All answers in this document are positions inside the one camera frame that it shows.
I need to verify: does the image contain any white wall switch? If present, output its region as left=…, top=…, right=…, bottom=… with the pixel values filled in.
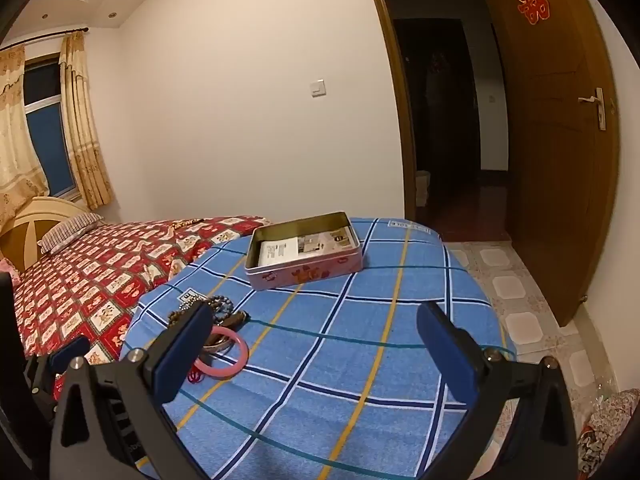
left=309, top=79, right=326, bottom=98

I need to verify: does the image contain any brown door frame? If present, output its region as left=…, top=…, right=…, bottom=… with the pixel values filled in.
left=373, top=0, right=416, bottom=220

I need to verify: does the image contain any brown strap wristwatch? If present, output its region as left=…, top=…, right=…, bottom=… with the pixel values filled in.
left=203, top=310, right=250, bottom=354

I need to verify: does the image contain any beige curtain right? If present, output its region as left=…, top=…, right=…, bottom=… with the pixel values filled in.
left=58, top=30, right=113, bottom=210

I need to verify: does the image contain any red patterned bedspread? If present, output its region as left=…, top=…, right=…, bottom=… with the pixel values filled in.
left=13, top=216, right=268, bottom=364

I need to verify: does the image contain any grey stone bead bracelet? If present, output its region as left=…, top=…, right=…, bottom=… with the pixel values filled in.
left=204, top=294, right=237, bottom=326

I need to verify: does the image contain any patterned fabric on floor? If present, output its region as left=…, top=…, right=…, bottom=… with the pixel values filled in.
left=577, top=388, right=639, bottom=479

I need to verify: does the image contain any blue plaid cloth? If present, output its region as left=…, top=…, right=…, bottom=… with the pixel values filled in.
left=124, top=219, right=515, bottom=479

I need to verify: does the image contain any striped pillow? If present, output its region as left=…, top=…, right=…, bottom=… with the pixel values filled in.
left=38, top=212, right=103, bottom=255

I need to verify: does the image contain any brown wooden door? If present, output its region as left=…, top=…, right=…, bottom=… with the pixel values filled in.
left=485, top=0, right=620, bottom=326

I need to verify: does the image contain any beige curtain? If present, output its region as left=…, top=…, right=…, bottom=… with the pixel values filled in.
left=58, top=30, right=113, bottom=210
left=0, top=46, right=49, bottom=228

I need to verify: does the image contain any beige curtain left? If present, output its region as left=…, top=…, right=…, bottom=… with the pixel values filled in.
left=0, top=46, right=49, bottom=228

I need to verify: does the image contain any cream wooden headboard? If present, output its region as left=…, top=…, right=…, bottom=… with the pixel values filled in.
left=1, top=196, right=88, bottom=272

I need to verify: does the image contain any pink bangle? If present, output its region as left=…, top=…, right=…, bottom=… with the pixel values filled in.
left=192, top=325, right=250, bottom=380

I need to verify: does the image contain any pink rectangular tin box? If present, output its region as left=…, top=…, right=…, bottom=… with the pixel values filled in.
left=244, top=211, right=363, bottom=290

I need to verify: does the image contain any window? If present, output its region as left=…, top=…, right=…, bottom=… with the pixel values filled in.
left=24, top=54, right=80, bottom=202

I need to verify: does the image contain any metal door handle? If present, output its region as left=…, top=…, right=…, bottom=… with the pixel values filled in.
left=577, top=87, right=606, bottom=131

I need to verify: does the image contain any pink pillow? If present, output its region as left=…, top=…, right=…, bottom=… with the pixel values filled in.
left=0, top=258, right=21, bottom=288

